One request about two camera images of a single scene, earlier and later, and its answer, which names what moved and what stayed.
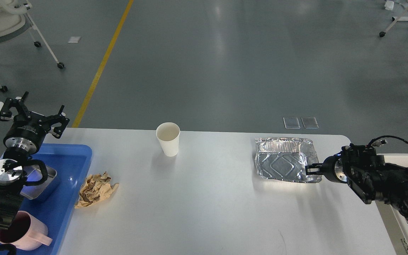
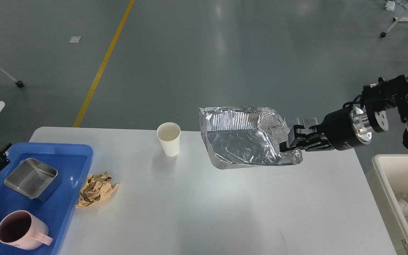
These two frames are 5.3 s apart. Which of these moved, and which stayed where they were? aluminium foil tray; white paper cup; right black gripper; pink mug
Moved: right black gripper; aluminium foil tray
Stayed: white paper cup; pink mug
